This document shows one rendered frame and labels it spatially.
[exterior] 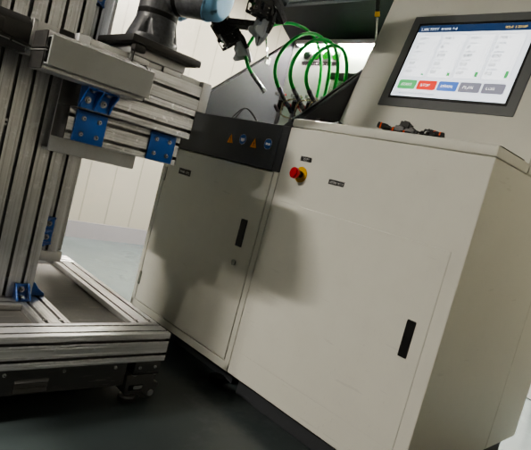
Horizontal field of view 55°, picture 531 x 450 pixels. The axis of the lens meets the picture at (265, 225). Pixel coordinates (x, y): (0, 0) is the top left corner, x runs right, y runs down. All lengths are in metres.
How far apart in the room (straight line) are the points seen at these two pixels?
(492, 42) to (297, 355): 1.14
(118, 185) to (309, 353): 2.70
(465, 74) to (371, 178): 0.48
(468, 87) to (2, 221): 1.45
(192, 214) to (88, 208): 1.97
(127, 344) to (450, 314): 0.89
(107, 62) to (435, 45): 1.09
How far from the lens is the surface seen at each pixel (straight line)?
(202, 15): 1.54
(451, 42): 1.89
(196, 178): 2.08
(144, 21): 1.57
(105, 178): 3.97
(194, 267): 2.02
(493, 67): 1.77
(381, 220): 1.47
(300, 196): 1.67
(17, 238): 1.66
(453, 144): 1.42
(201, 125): 2.13
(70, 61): 1.32
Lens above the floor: 0.76
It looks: 5 degrees down
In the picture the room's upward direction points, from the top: 15 degrees clockwise
